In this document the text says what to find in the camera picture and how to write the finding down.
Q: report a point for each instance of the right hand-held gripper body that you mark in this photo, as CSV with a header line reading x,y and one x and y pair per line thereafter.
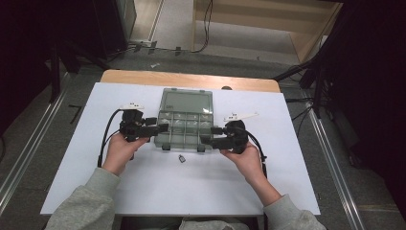
x,y
234,137

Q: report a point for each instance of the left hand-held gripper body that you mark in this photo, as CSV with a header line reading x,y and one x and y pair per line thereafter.
x,y
134,126

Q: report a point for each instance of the smoky clear plastic compartment box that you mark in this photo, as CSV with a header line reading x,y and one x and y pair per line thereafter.
x,y
185,124

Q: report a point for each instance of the person's right hand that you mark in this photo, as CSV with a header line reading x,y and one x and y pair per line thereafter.
x,y
247,163

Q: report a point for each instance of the person's left hand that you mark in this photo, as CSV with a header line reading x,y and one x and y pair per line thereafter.
x,y
121,153

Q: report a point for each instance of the small dark metal part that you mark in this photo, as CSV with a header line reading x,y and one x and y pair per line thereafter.
x,y
182,158

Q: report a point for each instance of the wooden table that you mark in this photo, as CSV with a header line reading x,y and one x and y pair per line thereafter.
x,y
134,78

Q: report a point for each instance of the white table board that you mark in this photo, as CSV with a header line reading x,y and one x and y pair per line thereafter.
x,y
198,191

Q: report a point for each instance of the floor power strip with plugs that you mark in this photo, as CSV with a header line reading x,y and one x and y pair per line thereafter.
x,y
152,47

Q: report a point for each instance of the person's grey clothing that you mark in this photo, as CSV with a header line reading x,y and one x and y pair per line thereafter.
x,y
214,225

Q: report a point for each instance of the black metal stand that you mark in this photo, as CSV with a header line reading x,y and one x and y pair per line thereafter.
x,y
55,73
314,83

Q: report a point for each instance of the dark cabinet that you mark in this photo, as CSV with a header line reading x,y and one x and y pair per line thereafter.
x,y
111,25

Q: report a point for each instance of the light wooden shelf unit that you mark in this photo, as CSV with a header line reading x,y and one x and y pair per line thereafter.
x,y
255,19

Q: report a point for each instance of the dark curtain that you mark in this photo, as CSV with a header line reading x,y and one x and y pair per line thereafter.
x,y
373,80
25,48

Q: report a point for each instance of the metal floor rail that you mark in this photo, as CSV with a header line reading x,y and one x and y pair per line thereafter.
x,y
28,143
335,172

